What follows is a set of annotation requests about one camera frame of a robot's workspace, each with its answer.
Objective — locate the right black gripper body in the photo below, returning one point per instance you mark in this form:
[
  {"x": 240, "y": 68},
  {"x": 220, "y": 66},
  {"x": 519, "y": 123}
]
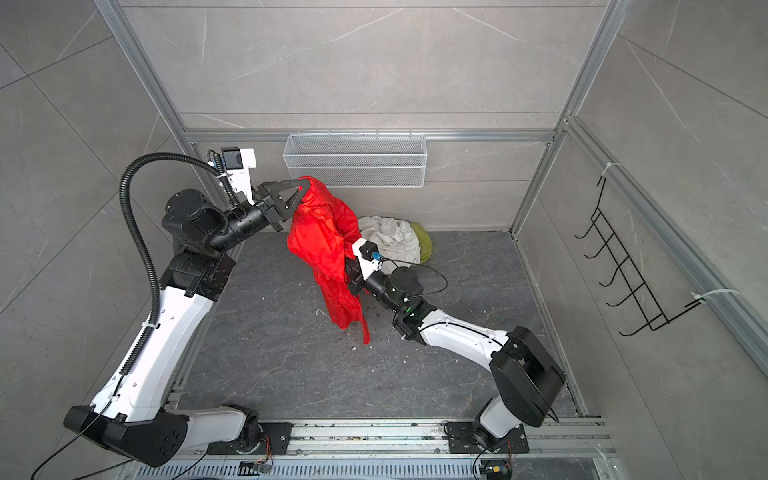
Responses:
[{"x": 357, "y": 286}]

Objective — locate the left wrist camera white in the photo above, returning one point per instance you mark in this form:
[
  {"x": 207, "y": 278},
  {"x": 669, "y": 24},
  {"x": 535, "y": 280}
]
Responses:
[{"x": 238, "y": 164}]

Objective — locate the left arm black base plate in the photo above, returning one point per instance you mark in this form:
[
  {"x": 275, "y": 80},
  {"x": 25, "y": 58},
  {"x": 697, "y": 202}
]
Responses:
[{"x": 270, "y": 438}]

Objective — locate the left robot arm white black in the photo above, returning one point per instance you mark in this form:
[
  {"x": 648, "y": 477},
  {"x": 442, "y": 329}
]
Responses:
[{"x": 129, "y": 416}]

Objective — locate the red cloth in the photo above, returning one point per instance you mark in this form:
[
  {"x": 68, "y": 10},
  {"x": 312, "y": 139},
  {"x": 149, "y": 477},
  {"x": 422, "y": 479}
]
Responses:
[{"x": 322, "y": 233}]

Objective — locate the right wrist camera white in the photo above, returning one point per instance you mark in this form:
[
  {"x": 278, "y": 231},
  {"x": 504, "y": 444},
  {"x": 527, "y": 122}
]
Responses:
[{"x": 369, "y": 258}]

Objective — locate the black wire hook rack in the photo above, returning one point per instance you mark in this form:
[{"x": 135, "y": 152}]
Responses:
[{"x": 627, "y": 272}]

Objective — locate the white cloth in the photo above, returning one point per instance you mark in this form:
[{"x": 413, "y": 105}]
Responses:
[{"x": 396, "y": 239}]

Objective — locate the green cloth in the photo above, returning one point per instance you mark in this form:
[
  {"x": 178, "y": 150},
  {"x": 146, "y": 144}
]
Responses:
[{"x": 425, "y": 242}]

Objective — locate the white wire mesh basket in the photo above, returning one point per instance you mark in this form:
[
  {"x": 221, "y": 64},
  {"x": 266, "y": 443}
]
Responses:
[{"x": 358, "y": 160}]

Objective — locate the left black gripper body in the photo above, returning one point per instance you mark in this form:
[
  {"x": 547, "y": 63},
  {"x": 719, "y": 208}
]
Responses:
[{"x": 267, "y": 214}]

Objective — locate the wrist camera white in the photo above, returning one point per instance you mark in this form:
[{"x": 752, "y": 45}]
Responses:
[
  {"x": 238, "y": 164},
  {"x": 369, "y": 258}
]

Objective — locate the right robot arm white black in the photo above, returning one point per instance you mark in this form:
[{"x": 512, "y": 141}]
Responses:
[{"x": 527, "y": 377}]

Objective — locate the aluminium rail frame front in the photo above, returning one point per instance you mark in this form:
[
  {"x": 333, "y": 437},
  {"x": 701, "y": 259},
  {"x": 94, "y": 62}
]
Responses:
[{"x": 572, "y": 448}]

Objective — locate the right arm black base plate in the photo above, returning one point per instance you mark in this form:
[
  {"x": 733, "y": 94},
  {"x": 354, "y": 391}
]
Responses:
[{"x": 465, "y": 437}]

